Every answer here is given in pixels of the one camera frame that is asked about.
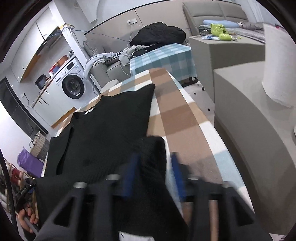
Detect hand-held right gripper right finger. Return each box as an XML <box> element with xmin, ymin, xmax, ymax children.
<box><xmin>172</xmin><ymin>152</ymin><xmax>274</xmax><ymax>241</ymax></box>

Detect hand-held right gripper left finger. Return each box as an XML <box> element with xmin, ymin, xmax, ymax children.
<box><xmin>37</xmin><ymin>153</ymin><xmax>142</xmax><ymax>241</ymax></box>

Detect black knit sweater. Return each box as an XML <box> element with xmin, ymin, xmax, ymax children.
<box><xmin>35</xmin><ymin>83</ymin><xmax>190</xmax><ymax>241</ymax></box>

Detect light grey crumpled clothes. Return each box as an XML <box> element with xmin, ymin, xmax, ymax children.
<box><xmin>120</xmin><ymin>45</ymin><xmax>148</xmax><ymax>66</ymax></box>

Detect person's left hand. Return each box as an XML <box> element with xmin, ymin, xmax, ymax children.
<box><xmin>18</xmin><ymin>207</ymin><xmax>39</xmax><ymax>232</ymax></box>

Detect purple bag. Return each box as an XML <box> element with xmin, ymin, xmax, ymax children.
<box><xmin>17</xmin><ymin>148</ymin><xmax>46</xmax><ymax>179</ymax></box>

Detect woven laundry basket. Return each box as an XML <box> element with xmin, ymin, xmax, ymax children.
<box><xmin>30</xmin><ymin>131</ymin><xmax>50</xmax><ymax>161</ymax></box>

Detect brown and blue checked blanket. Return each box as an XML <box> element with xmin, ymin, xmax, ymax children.
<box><xmin>42</xmin><ymin>68</ymin><xmax>255</xmax><ymax>241</ymax></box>

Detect grey table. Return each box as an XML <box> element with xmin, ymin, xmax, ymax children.
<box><xmin>213</xmin><ymin>61</ymin><xmax>296</xmax><ymax>233</ymax></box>

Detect white counter cabinet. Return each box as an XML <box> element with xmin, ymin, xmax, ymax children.
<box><xmin>31</xmin><ymin>76</ymin><xmax>77</xmax><ymax>128</ymax></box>

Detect white washing machine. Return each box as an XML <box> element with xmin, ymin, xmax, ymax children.
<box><xmin>52</xmin><ymin>54</ymin><xmax>87</xmax><ymax>100</ymax></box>

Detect grey sofa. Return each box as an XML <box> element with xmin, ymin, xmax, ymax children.
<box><xmin>83</xmin><ymin>40</ymin><xmax>131</xmax><ymax>93</ymax></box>

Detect black pot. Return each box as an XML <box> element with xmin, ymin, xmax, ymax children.
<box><xmin>35</xmin><ymin>74</ymin><xmax>48</xmax><ymax>90</ymax></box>

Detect black and white houndstooth cloth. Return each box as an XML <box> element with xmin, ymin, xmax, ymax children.
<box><xmin>105</xmin><ymin>50</ymin><xmax>123</xmax><ymax>65</ymax></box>

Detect grey and white cloth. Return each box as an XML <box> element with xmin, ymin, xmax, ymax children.
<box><xmin>84</xmin><ymin>53</ymin><xmax>109</xmax><ymax>78</ymax></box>

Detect grey bedside cabinet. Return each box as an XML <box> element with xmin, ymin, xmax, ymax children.
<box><xmin>188</xmin><ymin>35</ymin><xmax>265</xmax><ymax>95</ymax></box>

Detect black jacket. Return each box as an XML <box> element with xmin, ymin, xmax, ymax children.
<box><xmin>129</xmin><ymin>22</ymin><xmax>186</xmax><ymax>47</ymax></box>

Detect green plush toy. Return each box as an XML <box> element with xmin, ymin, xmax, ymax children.
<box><xmin>209</xmin><ymin>23</ymin><xmax>233</xmax><ymax>41</ymax></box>

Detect black range hood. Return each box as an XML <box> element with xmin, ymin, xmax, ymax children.
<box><xmin>42</xmin><ymin>26</ymin><xmax>63</xmax><ymax>48</ymax></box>

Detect light blue pillow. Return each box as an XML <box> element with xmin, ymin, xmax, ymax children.
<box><xmin>203</xmin><ymin>20</ymin><xmax>241</xmax><ymax>29</ymax></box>

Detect grey bed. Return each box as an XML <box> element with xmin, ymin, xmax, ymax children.
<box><xmin>182</xmin><ymin>2</ymin><xmax>266</xmax><ymax>43</ymax></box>

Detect white wall cabinet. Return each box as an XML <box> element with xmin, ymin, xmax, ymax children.
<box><xmin>10</xmin><ymin>6</ymin><xmax>70</xmax><ymax>83</ymax></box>

